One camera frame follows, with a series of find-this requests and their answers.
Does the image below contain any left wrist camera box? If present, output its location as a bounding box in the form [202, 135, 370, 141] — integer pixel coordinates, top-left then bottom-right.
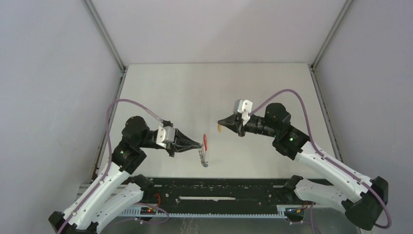
[156, 120, 176, 149]

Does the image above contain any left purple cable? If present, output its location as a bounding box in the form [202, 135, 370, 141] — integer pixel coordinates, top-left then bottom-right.
[56, 98, 170, 234]

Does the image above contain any red tag keyring with chain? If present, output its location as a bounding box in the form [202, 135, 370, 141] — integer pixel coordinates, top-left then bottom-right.
[199, 134, 208, 168]

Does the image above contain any white cable duct strip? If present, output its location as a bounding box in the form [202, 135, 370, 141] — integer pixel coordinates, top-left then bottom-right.
[119, 206, 304, 219]

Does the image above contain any purple cable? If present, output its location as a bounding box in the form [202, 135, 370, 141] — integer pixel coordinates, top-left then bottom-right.
[249, 89, 393, 234]
[56, 98, 170, 234]

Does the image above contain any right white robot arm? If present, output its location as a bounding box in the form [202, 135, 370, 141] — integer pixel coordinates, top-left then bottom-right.
[218, 100, 389, 231]

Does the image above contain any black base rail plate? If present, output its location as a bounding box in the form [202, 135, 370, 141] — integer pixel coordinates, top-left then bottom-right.
[141, 177, 310, 214]

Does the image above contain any small circuit board with leds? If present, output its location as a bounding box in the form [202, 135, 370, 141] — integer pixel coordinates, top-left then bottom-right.
[140, 207, 157, 215]

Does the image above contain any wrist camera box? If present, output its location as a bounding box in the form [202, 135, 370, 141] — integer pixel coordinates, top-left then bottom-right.
[233, 99, 253, 126]
[156, 120, 176, 149]

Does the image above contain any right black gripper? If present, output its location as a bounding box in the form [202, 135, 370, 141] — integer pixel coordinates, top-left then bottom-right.
[219, 113, 278, 138]

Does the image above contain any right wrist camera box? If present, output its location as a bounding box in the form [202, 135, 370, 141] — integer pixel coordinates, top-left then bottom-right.
[233, 99, 253, 126]

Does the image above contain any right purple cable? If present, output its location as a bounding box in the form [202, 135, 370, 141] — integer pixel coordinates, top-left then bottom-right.
[249, 89, 393, 234]

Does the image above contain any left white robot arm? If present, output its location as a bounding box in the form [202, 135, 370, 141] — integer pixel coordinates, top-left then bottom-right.
[48, 116, 207, 234]

